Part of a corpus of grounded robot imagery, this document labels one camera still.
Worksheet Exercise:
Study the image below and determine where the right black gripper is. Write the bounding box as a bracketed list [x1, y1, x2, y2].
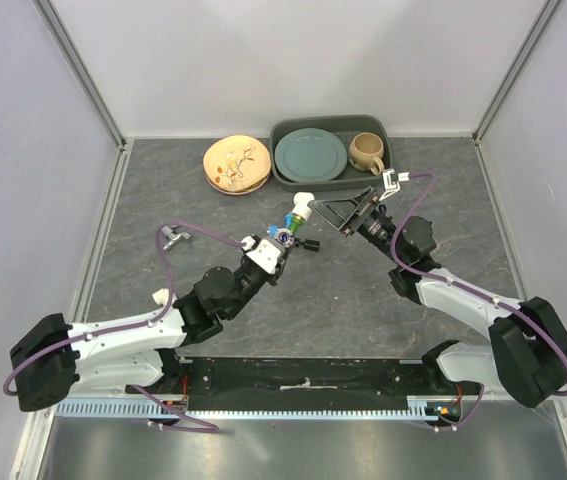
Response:
[308, 187, 405, 265]

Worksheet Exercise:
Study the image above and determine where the white elbow fitting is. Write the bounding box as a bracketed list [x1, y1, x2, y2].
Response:
[292, 192, 315, 221]

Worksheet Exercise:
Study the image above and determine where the green water faucet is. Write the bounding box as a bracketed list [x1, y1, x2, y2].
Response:
[268, 213, 306, 248]

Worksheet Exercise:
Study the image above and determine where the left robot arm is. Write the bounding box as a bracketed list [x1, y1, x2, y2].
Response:
[4, 240, 289, 412]

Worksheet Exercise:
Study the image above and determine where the white elbow fitting left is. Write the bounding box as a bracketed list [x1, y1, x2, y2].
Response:
[152, 288, 171, 307]

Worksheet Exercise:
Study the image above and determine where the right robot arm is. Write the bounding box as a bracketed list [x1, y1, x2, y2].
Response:
[309, 188, 567, 408]

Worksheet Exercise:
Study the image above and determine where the blue water faucet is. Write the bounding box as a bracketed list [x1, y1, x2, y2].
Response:
[290, 232, 321, 252]

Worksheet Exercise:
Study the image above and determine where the beige ceramic mug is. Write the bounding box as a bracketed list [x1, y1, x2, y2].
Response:
[348, 132, 385, 176]

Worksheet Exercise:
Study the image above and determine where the teal plate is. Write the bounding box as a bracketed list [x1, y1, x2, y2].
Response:
[274, 128, 348, 183]

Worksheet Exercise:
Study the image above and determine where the grey-green dish tub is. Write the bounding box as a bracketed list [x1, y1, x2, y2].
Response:
[270, 115, 392, 192]

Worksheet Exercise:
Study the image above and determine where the bird pattern yellow plate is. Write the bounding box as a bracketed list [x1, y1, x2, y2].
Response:
[202, 135, 272, 191]

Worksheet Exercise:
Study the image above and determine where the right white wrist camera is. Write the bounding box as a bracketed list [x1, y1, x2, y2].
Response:
[379, 168, 410, 202]

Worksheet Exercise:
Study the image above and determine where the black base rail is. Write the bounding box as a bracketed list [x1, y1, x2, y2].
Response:
[145, 351, 479, 413]

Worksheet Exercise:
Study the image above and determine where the slotted cable duct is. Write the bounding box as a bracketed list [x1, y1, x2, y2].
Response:
[55, 397, 442, 421]

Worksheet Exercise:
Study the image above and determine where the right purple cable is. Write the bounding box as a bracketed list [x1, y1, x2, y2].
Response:
[387, 172, 567, 432]

